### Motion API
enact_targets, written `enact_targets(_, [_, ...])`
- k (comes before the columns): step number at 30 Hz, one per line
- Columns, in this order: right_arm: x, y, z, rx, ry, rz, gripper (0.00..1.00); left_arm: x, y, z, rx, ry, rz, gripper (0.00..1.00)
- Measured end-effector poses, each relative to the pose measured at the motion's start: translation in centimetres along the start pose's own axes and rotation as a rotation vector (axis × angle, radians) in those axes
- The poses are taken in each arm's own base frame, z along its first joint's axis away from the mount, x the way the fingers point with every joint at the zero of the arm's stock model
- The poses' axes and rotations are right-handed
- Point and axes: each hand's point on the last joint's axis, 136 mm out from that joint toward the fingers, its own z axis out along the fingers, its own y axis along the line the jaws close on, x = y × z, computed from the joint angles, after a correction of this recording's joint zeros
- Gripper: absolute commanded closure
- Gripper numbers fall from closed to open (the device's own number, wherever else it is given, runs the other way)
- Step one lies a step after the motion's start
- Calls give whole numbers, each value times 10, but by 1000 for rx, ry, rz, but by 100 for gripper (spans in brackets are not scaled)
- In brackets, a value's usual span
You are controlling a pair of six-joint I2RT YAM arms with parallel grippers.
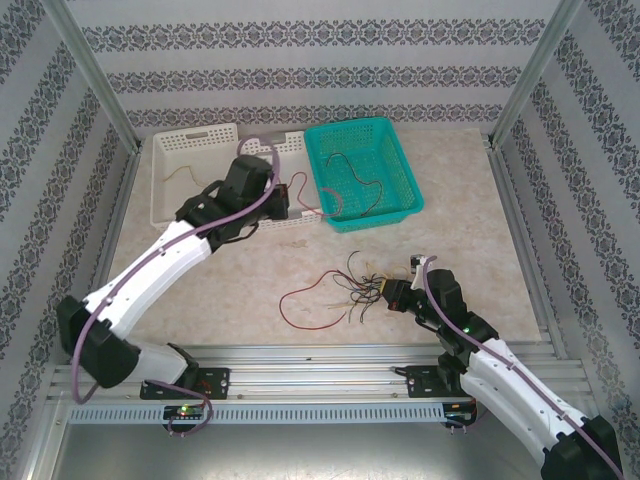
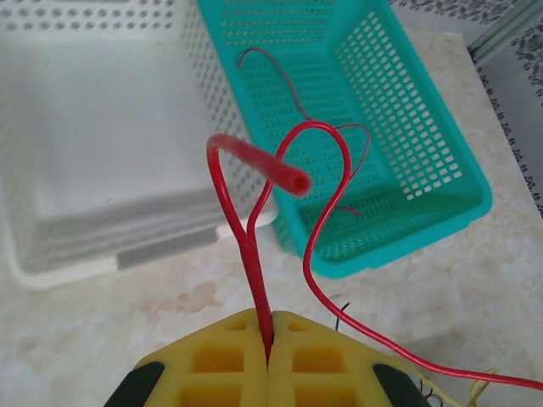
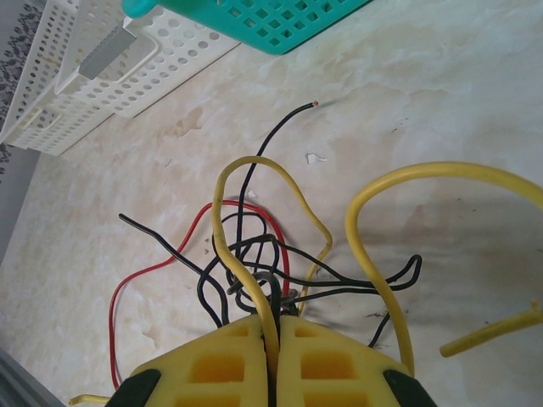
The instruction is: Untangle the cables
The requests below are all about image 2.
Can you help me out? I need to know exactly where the aluminium frame post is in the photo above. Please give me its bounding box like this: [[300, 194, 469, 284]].
[[468, 0, 543, 64]]

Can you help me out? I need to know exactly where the white basket with grey handles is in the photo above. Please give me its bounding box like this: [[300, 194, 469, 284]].
[[0, 0, 281, 292]]

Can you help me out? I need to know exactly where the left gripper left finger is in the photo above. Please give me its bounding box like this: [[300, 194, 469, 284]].
[[104, 308, 272, 407]]

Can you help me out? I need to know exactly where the yellow thin wire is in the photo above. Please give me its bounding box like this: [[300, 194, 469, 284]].
[[413, 367, 500, 407]]

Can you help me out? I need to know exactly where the black thin wire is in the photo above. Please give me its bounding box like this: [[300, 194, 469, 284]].
[[333, 301, 442, 407]]

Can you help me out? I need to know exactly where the teal plastic basket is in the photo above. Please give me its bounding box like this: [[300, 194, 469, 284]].
[[195, 0, 494, 280]]

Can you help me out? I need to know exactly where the dark red thin wire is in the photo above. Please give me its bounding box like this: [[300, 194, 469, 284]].
[[236, 48, 373, 217]]

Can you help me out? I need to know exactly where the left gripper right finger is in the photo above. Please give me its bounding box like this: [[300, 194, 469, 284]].
[[267, 310, 432, 407]]

